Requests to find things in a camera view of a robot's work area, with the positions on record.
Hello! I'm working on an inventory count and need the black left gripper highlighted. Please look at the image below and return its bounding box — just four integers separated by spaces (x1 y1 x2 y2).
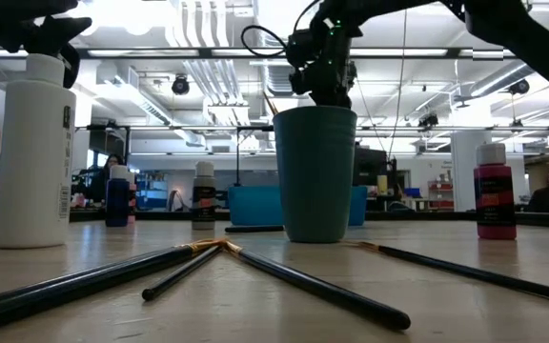
0 0 92 91

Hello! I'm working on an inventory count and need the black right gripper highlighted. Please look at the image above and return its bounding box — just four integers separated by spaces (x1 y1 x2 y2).
291 26 357 109

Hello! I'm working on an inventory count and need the teal plastic cup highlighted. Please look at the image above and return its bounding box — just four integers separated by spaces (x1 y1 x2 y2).
273 105 358 244

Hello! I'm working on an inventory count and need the large white plastic bottle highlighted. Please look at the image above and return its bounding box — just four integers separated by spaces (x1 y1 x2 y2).
0 53 77 250

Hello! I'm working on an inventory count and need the dark blue paint bottle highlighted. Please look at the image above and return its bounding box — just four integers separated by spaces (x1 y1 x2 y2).
105 164 132 228

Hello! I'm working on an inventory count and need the grey paint bottle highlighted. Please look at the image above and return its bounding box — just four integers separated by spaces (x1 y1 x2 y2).
191 160 217 232

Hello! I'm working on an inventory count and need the magenta red paint bottle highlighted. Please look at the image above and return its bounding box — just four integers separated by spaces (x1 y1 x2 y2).
473 142 518 241

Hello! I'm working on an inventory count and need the thin short black paintbrush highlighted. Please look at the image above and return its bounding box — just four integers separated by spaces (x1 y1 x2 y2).
141 243 224 302

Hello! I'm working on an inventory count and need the black computer monitor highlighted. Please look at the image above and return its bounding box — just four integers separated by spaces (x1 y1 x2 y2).
356 147 390 187

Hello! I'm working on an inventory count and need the blue plastic tray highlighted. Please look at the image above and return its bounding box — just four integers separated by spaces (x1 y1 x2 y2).
229 185 369 228

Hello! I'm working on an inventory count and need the blue lit shelf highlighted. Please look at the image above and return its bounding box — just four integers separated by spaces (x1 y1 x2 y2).
135 171 169 211

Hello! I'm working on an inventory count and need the black overhead light bar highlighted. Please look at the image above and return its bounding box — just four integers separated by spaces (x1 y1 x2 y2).
0 46 549 61

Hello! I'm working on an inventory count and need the white pillar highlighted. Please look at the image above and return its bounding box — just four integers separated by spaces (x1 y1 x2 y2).
450 131 493 213

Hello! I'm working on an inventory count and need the red storage shelf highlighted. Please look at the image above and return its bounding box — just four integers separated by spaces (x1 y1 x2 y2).
427 179 455 211

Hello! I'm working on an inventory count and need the thick black paintbrush gold ferrule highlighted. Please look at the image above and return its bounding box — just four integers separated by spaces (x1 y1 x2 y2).
0 237 228 334

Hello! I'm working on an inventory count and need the silver ceiling air duct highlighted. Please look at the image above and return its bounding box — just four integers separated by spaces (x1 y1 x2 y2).
254 0 319 96

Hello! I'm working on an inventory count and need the black right camera cable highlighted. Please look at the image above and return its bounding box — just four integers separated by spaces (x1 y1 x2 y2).
239 0 323 59

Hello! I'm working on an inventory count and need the thin hanging cable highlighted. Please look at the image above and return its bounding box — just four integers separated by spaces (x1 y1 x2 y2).
387 9 409 158

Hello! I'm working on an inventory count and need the black background rig frame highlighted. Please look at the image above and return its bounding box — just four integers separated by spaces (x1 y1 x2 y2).
74 124 549 187

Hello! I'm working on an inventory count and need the black aluminium table frame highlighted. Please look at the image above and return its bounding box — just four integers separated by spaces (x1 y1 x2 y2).
69 209 549 230

